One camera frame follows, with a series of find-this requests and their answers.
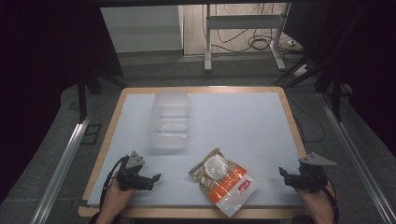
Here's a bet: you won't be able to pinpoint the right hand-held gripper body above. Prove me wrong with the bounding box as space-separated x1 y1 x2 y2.
289 151 338 192

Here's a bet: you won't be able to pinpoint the wooden table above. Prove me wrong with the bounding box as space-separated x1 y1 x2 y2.
78 86 308 219

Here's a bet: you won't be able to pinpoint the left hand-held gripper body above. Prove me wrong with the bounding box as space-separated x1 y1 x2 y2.
116 150 154 191

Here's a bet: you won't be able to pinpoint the person's right hand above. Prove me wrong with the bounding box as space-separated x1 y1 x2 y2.
294 180 336 220

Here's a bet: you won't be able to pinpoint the black square floor frame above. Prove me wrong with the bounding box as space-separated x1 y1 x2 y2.
80 123 103 146

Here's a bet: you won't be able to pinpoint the thin black floor cable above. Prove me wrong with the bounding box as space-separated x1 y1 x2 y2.
285 94 327 144

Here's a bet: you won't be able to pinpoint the white panel board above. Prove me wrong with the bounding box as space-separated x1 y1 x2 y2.
100 5 185 54

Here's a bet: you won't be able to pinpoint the white metal stand frame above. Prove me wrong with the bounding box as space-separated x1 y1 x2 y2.
204 3 291 73

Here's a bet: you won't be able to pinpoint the clear plastic storage container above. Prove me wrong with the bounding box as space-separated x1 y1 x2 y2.
148 90 192 150

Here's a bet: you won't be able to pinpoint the clear orange-striped snack packet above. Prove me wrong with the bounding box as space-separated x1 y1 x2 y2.
188 147 260 218

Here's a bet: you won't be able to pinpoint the black stand leg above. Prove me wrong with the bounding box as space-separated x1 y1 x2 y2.
76 73 127 123
314 69 353 123

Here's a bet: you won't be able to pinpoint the aluminium floor rail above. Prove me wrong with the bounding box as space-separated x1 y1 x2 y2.
30 114 93 224
317 91 396 224

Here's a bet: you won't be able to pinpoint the black coiled floor cables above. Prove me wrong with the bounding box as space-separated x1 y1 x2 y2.
213 3 283 54

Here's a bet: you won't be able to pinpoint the white table mat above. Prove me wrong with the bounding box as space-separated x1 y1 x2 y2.
87 91 304 208

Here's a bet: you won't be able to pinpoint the person's left hand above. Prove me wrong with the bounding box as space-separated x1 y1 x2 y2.
96 177 136 220

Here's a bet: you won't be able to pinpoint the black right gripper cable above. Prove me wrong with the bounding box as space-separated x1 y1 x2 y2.
323 176 341 224

